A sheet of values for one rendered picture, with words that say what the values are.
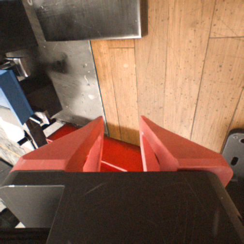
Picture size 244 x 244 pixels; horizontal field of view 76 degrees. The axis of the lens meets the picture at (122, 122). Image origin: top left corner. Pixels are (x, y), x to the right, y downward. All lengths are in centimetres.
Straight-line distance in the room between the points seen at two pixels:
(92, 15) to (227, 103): 18
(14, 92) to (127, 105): 16
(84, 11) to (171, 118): 17
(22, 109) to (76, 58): 11
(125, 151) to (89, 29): 20
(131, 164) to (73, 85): 18
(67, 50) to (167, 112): 19
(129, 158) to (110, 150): 4
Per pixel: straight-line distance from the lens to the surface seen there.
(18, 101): 26
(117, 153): 29
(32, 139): 41
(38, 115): 28
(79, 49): 27
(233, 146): 24
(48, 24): 28
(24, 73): 25
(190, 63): 20
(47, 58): 34
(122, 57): 23
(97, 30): 22
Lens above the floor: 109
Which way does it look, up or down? 43 degrees down
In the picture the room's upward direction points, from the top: 137 degrees counter-clockwise
